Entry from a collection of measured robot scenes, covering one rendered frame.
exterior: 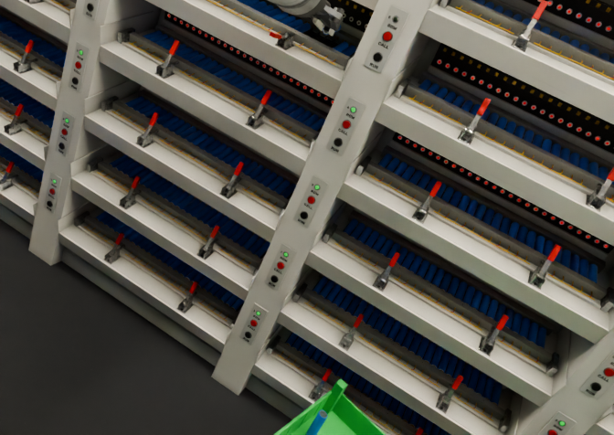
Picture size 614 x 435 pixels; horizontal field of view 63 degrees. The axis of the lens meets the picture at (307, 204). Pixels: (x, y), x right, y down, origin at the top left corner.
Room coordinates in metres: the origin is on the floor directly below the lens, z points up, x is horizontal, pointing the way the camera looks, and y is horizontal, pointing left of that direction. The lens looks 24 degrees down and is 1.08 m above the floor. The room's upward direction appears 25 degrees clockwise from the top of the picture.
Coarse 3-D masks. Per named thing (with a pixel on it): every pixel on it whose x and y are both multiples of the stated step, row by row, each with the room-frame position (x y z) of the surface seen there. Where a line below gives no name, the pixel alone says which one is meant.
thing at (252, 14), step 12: (216, 0) 1.18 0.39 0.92; (228, 0) 1.17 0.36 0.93; (240, 12) 1.16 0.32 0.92; (252, 12) 1.15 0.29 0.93; (264, 24) 1.15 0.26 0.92; (276, 24) 1.14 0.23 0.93; (300, 36) 1.13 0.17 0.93; (312, 48) 1.12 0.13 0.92; (324, 48) 1.11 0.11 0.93; (336, 60) 1.11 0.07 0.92
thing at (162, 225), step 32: (96, 160) 1.24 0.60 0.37; (128, 160) 1.30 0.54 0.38; (96, 192) 1.17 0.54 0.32; (128, 192) 1.21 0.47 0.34; (160, 192) 1.24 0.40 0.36; (128, 224) 1.15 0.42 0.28; (160, 224) 1.14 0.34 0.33; (192, 224) 1.17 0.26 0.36; (224, 224) 1.22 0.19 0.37; (192, 256) 1.09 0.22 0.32; (224, 256) 1.12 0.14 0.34; (256, 256) 1.14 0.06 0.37
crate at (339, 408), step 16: (336, 384) 0.79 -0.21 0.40; (320, 400) 0.75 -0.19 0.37; (336, 400) 0.78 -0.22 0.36; (304, 416) 0.71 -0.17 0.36; (336, 416) 0.78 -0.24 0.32; (352, 416) 0.77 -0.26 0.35; (288, 432) 0.68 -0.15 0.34; (304, 432) 0.71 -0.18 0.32; (320, 432) 0.72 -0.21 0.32; (336, 432) 0.74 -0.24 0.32; (352, 432) 0.76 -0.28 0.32; (368, 432) 0.75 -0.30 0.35
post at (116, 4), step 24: (120, 0) 1.22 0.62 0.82; (144, 0) 1.30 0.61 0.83; (72, 24) 1.20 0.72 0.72; (96, 24) 1.19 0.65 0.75; (72, 48) 1.20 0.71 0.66; (96, 48) 1.18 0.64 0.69; (96, 72) 1.19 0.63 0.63; (72, 96) 1.19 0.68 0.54; (48, 144) 1.20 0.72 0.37; (72, 144) 1.18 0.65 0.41; (96, 144) 1.25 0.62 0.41; (48, 168) 1.20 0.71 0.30; (72, 192) 1.20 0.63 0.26; (48, 216) 1.19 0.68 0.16; (48, 240) 1.19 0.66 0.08
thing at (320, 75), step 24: (168, 0) 1.15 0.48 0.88; (192, 0) 1.15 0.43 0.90; (192, 24) 1.14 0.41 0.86; (216, 24) 1.12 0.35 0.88; (240, 24) 1.13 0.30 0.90; (240, 48) 1.11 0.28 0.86; (264, 48) 1.09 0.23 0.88; (288, 72) 1.09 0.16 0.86; (312, 72) 1.07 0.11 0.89; (336, 72) 1.08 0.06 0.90
